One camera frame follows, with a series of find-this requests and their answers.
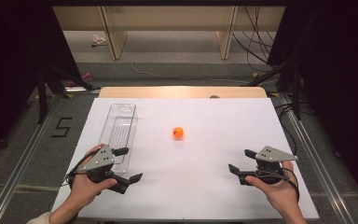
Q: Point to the light wooden bench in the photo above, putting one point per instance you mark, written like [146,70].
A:
[167,18]

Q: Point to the person's right hand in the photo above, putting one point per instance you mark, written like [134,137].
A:
[276,189]

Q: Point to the black metal stand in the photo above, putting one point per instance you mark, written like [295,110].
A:
[42,93]
[296,93]

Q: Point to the wooden table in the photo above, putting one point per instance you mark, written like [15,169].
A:
[180,92]

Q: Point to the clear plastic tray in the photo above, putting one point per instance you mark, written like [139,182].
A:
[121,124]

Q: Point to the orange ball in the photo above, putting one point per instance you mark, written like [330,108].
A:
[178,132]

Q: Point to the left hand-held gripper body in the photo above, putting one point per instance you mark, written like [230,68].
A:
[101,159]

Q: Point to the dark curtain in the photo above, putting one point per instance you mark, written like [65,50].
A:
[9,62]
[341,77]

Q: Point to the person's left hand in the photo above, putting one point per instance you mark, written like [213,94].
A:
[84,188]

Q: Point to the white board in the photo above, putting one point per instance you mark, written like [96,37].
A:
[199,174]

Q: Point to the crumpled white paper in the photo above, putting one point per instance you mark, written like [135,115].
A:
[98,40]

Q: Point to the purple object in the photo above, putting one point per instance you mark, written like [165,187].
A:
[87,76]

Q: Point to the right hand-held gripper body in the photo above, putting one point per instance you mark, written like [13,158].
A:
[272,161]

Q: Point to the aluminium floor rail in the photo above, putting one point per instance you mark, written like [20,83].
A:
[317,161]
[21,165]

